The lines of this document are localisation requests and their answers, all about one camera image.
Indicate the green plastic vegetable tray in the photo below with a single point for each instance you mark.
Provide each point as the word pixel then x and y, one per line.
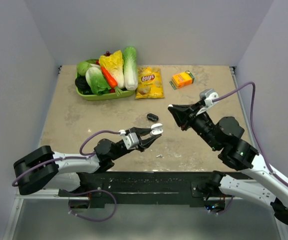
pixel 108 96

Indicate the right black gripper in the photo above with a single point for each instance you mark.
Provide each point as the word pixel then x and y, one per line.
pixel 184 115

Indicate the green white bok choy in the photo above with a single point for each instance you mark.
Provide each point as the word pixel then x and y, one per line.
pixel 97 82

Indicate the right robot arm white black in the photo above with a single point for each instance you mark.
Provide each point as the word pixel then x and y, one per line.
pixel 226 137

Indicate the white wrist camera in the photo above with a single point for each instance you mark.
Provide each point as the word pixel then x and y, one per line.
pixel 130 140
pixel 206 101

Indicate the dark red toy grapes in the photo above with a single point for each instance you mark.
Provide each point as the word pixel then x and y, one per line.
pixel 107 54

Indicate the orange green carton box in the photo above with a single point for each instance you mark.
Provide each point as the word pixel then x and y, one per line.
pixel 182 79

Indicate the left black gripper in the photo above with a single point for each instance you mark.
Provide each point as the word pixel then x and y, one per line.
pixel 141 132

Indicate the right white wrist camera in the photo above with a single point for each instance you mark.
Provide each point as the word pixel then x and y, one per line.
pixel 206 101

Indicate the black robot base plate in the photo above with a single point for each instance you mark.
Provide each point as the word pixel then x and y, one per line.
pixel 193 189

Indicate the round green cabbage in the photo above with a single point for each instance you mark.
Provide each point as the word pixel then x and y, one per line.
pixel 83 67

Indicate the dark green toy vegetable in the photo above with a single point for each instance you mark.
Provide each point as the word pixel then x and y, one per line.
pixel 82 85

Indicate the yellow Lays chips bag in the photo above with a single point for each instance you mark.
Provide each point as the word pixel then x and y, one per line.
pixel 149 83

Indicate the tall green napa cabbage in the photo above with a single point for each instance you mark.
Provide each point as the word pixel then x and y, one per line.
pixel 130 68

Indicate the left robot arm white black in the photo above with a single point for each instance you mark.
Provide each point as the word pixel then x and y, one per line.
pixel 44 168

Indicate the orange toy carrot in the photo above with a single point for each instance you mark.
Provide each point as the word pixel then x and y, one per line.
pixel 111 81

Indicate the yellow toy cabbage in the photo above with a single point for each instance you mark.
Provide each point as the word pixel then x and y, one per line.
pixel 114 65

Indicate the white earbud charging case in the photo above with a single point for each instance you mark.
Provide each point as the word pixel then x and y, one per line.
pixel 156 129

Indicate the black earbud charging case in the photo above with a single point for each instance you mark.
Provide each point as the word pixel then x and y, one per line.
pixel 152 117

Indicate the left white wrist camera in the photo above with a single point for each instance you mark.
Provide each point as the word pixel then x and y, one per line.
pixel 130 140

